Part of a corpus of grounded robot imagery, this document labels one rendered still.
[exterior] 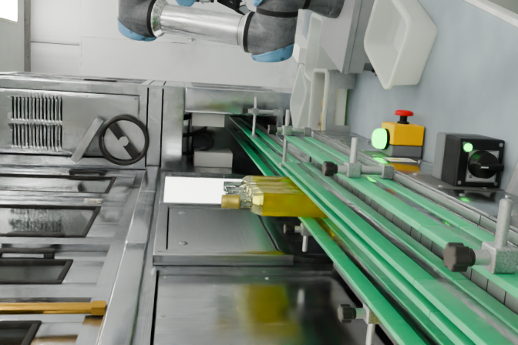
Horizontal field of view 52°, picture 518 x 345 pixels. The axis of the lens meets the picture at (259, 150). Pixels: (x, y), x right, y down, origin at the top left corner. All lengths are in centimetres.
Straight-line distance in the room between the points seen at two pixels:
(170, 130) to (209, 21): 94
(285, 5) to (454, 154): 71
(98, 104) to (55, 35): 333
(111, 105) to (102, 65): 277
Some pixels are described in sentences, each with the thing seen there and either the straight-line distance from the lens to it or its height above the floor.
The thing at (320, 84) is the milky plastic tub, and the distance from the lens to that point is 179.
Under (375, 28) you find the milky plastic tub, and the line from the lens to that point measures 138.
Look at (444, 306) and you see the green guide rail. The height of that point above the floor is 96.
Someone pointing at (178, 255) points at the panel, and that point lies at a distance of 130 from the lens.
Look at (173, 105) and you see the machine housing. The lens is 238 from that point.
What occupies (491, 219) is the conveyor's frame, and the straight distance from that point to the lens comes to 76.
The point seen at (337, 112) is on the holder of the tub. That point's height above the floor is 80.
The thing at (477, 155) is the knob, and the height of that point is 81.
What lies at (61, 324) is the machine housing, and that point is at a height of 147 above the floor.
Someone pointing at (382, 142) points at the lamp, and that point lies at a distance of 118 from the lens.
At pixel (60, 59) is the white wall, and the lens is 570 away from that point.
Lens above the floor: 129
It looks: 9 degrees down
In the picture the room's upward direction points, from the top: 88 degrees counter-clockwise
